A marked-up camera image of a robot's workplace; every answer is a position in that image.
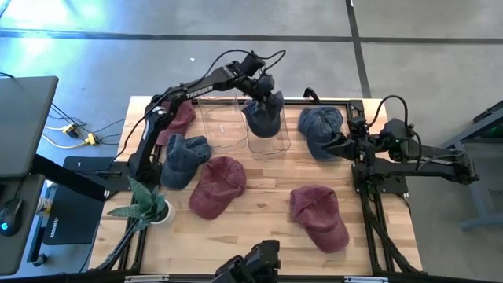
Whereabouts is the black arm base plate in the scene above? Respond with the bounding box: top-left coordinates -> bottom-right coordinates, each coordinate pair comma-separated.
351,163 -> 409,196

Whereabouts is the dark grey desk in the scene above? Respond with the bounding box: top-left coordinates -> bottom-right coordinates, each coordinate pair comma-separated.
0,175 -> 47,276

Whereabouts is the black aluminium rig frame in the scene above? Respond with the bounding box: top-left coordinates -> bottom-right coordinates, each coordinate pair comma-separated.
92,96 -> 424,276

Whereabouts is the black blocky device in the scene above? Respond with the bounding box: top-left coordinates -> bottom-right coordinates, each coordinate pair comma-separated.
211,239 -> 282,283

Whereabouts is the black computer case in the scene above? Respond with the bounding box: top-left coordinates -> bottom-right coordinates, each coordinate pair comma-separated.
42,184 -> 106,246

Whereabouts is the black diagonal beam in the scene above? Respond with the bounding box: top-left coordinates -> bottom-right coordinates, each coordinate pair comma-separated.
30,154 -> 108,202

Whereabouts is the blue-grey metal table frame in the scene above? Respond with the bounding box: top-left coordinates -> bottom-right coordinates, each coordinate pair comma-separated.
434,100 -> 503,232

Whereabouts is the clear plastic bin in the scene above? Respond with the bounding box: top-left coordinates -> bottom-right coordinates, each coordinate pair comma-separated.
246,97 -> 292,160
197,95 -> 249,149

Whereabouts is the white plant pot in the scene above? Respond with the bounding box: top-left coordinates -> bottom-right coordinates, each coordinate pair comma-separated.
151,200 -> 177,227

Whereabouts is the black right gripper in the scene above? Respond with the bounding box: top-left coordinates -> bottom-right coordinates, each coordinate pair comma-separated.
321,116 -> 376,166

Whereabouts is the maroon baseball cap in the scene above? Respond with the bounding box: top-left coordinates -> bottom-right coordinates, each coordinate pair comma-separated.
155,100 -> 196,147
188,156 -> 248,221
289,185 -> 351,254

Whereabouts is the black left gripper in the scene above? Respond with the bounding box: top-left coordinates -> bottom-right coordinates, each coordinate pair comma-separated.
252,72 -> 285,117

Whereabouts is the silver bracket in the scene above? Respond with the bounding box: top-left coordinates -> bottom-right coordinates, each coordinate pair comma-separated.
344,276 -> 390,283
124,274 -> 170,283

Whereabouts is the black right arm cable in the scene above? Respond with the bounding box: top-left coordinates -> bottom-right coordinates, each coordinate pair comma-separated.
367,94 -> 412,130

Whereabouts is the black clamp handle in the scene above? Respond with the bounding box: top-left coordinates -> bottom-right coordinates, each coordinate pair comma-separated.
303,86 -> 321,104

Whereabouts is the blue denim baseball cap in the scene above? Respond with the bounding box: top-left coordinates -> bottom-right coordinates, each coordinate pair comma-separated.
241,90 -> 285,139
160,133 -> 213,190
297,105 -> 345,162

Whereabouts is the green leafy plant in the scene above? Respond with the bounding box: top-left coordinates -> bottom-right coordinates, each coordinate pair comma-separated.
106,175 -> 168,233

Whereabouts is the white floor cable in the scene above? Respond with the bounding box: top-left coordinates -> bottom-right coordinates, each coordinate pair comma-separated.
42,124 -> 94,150

